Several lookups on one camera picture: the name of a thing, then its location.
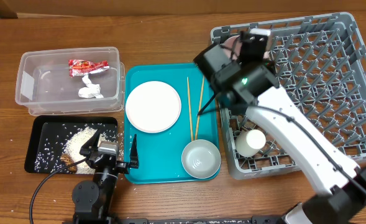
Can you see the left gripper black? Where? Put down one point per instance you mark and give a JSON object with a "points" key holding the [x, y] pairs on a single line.
{"points": [[123, 167]]}

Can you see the pile of rice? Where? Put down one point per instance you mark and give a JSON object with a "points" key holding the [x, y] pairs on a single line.
{"points": [[67, 138]]}

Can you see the brown food piece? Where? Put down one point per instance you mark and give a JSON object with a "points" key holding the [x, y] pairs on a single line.
{"points": [[68, 161]]}

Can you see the wooden chopstick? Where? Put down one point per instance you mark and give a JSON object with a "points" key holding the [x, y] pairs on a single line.
{"points": [[199, 107]]}

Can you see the large pink plate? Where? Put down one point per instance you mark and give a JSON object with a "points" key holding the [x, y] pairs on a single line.
{"points": [[153, 107]]}

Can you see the white napkin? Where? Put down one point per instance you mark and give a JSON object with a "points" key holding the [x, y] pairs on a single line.
{"points": [[90, 90]]}

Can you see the grey-white bowl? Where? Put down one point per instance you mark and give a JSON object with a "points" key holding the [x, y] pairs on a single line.
{"points": [[201, 159]]}

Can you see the red snack wrapper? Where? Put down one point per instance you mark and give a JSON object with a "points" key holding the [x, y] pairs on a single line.
{"points": [[79, 68]]}

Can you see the white paper cup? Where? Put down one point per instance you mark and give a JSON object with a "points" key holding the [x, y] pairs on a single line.
{"points": [[248, 143]]}

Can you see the small pink bowl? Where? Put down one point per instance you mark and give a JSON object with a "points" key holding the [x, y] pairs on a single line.
{"points": [[232, 47]]}

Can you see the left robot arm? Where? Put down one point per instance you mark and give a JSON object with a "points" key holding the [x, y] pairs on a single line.
{"points": [[92, 198]]}

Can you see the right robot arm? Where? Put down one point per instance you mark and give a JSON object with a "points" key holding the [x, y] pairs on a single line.
{"points": [[244, 79]]}

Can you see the black food waste tray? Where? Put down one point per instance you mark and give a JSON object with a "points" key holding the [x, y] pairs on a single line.
{"points": [[37, 128]]}

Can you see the grey dishwasher rack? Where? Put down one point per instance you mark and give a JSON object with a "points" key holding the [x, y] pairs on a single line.
{"points": [[321, 63]]}

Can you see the teal plastic tray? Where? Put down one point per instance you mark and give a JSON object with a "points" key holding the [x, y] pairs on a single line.
{"points": [[160, 153]]}

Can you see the clear plastic bin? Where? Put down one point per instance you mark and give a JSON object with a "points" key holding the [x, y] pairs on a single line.
{"points": [[45, 86]]}

